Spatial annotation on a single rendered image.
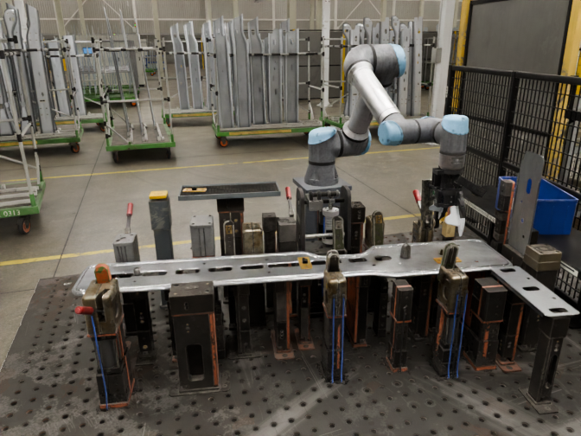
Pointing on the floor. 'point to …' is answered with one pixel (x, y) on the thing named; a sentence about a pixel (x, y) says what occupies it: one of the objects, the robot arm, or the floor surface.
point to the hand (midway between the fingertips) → (451, 227)
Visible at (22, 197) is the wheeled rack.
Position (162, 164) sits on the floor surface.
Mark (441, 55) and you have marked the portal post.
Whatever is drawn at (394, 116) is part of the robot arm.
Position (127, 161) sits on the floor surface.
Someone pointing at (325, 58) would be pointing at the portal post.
